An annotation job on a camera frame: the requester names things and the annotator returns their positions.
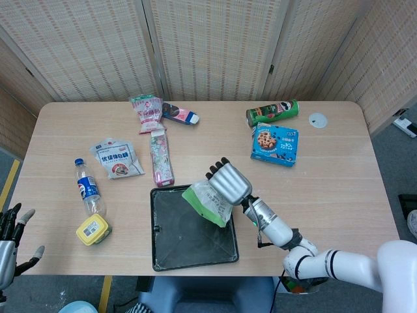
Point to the white sugar bag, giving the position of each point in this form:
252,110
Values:
115,159

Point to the bamboo folding screen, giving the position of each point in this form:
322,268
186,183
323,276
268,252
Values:
211,49

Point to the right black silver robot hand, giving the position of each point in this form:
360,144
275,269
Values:
229,184

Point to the white power strip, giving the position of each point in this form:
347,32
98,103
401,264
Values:
405,124

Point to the black square tray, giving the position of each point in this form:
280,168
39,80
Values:
192,243

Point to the bin with colourful items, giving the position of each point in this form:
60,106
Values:
293,287

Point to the black table leg bracket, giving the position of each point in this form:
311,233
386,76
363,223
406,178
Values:
144,283

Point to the dark blue pink carton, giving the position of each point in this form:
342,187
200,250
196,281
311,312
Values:
179,114

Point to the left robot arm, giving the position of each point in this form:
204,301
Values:
2,295

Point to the green white snack bag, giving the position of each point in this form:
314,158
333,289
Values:
208,203

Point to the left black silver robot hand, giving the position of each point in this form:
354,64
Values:
7,257

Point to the white shoe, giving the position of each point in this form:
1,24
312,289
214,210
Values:
413,225

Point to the pink floral box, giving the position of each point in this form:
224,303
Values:
161,156

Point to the Pepsi plastic bottle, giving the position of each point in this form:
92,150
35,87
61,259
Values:
88,189

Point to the yellow lidded green container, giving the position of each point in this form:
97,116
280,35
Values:
92,229

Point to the pink snack bag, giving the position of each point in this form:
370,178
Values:
148,114

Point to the light blue round object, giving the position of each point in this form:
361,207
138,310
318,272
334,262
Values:
78,308

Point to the blue grey seat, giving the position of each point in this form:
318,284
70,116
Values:
208,293

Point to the white table grommet cap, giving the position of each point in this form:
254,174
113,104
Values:
318,120

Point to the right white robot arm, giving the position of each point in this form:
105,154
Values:
345,261

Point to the black white striped cloth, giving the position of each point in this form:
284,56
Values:
140,308

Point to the blue cookie box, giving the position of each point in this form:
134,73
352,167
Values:
275,145

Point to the black floor object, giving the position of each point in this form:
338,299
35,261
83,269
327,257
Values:
408,202

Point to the green Pringles can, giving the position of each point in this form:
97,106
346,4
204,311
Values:
272,112

